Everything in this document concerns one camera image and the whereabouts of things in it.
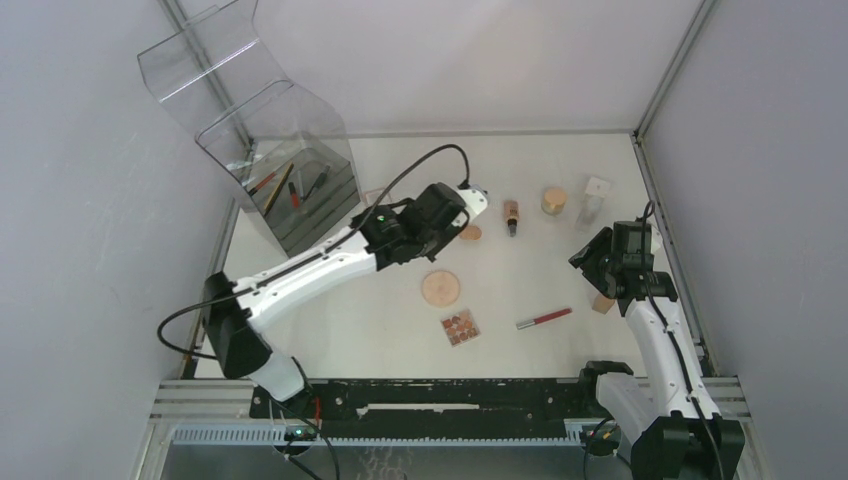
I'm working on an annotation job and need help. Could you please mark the orange blender sponge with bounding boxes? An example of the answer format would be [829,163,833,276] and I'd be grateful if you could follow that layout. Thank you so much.
[459,225,482,241]

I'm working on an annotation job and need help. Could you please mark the round beige sponge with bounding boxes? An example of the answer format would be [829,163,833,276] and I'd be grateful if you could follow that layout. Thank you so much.
[421,270,461,308]

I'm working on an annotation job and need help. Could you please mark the dark concealer stick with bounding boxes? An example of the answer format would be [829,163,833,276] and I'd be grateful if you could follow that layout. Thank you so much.
[309,165,332,194]

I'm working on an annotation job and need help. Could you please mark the red lip pencil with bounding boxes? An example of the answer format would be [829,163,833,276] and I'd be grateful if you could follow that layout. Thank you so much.
[287,182,300,210]

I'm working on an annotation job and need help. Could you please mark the wooden handle brush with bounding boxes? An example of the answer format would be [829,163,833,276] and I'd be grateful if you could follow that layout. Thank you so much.
[263,162,294,217]

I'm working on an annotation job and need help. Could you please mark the clear acrylic makeup organizer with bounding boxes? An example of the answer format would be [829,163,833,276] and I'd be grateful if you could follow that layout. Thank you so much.
[137,1,361,257]

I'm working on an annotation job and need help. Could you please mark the small square pink compact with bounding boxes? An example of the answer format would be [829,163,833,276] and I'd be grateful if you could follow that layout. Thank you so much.
[363,189,383,206]

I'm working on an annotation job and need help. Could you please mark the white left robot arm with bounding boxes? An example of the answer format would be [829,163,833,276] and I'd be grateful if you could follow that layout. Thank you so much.
[203,183,489,417]

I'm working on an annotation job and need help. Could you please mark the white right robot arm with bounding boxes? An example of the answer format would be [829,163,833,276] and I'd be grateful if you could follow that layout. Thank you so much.
[569,220,745,479]

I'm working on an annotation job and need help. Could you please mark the clear liquid bottle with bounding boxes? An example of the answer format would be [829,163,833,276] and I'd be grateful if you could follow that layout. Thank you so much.
[575,176,611,231]

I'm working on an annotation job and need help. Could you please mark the cream jar gold lid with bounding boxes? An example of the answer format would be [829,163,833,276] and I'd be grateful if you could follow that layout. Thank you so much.
[541,187,568,216]

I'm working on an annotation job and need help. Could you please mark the BB cream tube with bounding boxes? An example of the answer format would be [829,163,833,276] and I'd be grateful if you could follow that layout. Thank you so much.
[504,200,519,237]

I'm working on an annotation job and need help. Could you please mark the eyeshadow palette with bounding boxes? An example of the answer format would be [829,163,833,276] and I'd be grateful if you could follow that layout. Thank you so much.
[440,309,481,347]

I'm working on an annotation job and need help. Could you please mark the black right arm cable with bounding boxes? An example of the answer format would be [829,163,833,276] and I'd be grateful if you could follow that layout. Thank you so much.
[582,200,727,480]

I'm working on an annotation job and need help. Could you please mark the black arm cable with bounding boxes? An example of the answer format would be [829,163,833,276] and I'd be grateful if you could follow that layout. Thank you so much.
[582,200,727,480]
[156,144,473,480]

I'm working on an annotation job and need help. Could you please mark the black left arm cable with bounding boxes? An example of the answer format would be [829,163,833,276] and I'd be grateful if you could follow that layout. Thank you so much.
[156,144,473,480]

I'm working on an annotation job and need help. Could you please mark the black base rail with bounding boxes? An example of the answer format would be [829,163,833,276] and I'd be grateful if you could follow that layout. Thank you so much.
[249,378,604,441]

